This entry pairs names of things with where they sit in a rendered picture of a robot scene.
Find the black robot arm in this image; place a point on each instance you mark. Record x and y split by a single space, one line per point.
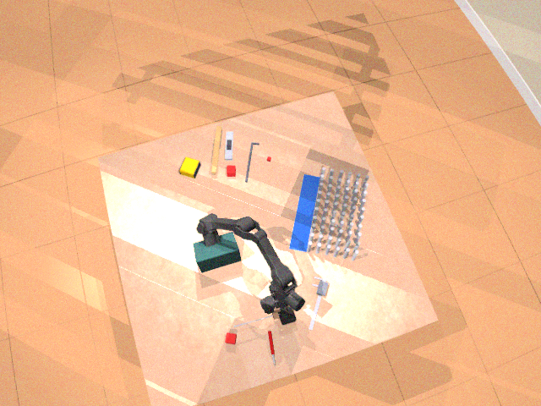
280 274

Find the yellow block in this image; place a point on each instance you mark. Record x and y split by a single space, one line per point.
190 167

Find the blue flat strip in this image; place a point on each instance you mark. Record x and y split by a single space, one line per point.
305 213

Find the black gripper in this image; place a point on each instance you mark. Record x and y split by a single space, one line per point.
287 315

